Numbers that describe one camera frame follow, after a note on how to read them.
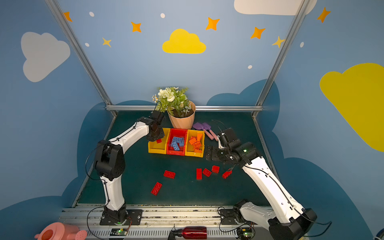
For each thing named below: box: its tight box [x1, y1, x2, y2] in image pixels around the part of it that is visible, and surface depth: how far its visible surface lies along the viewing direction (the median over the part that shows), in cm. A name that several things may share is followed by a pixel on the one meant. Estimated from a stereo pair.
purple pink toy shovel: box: [192, 122, 214, 140], surface depth 113 cm
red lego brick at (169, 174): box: [163, 170, 176, 179], surface depth 90 cm
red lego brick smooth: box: [211, 165, 221, 174], surface depth 92 cm
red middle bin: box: [166, 128, 188, 156], surface depth 101 cm
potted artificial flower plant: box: [152, 87, 196, 130], surface depth 95 cm
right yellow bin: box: [185, 129, 206, 158], surface depth 99 cm
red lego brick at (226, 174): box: [222, 170, 233, 179], surface depth 88 cm
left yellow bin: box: [148, 127, 171, 155], surface depth 98 cm
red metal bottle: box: [176, 226, 207, 240], surface depth 69 cm
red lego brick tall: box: [196, 168, 203, 180], surface depth 90 cm
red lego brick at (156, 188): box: [151, 182, 163, 196], surface depth 84 cm
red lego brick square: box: [202, 168, 212, 177], surface depth 90 cm
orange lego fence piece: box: [189, 136, 202, 150], surface depth 100 cm
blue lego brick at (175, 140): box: [171, 136, 184, 145], surface depth 103 cm
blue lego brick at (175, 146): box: [171, 141, 180, 151], surface depth 100 cm
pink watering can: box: [34, 222, 87, 240], surface depth 62 cm
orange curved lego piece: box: [197, 133, 203, 142], surface depth 103 cm
